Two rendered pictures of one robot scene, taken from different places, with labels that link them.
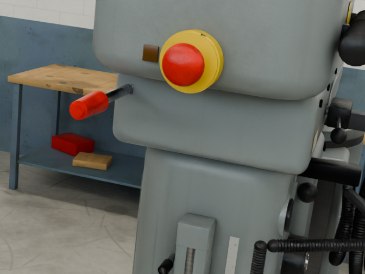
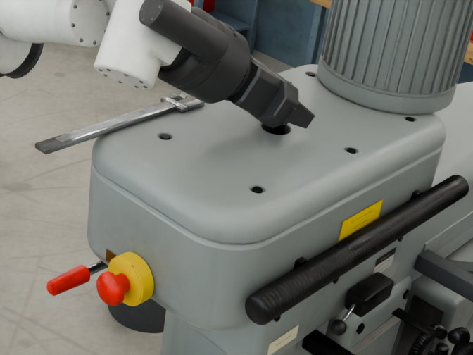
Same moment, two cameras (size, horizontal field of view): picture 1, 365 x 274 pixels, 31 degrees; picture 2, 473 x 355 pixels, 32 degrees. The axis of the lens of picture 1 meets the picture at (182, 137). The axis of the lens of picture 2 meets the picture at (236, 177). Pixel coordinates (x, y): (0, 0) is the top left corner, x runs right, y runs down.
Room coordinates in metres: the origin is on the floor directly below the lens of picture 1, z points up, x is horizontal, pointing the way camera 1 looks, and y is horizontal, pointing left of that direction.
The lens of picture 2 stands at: (-0.02, -0.39, 2.33)
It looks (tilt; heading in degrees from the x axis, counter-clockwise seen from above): 29 degrees down; 23
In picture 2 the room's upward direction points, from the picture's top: 9 degrees clockwise
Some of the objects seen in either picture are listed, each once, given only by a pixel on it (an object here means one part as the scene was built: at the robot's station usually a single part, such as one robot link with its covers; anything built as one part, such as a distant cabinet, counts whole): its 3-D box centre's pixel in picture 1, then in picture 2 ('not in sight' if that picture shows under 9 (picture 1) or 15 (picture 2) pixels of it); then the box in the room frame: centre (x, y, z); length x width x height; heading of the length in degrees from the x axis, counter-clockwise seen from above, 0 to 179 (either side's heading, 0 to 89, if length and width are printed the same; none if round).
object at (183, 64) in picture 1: (184, 64); (115, 287); (0.61, 0.01, 1.76); 0.04 x 0.03 x 0.04; 75
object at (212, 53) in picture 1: (191, 61); (130, 279); (0.63, 0.00, 1.76); 0.06 x 0.02 x 0.06; 75
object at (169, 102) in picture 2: not in sight; (123, 120); (0.73, 0.09, 1.89); 0.24 x 0.04 x 0.01; 167
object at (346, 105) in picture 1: (335, 119); (356, 303); (0.88, -0.21, 1.66); 0.12 x 0.04 x 0.04; 165
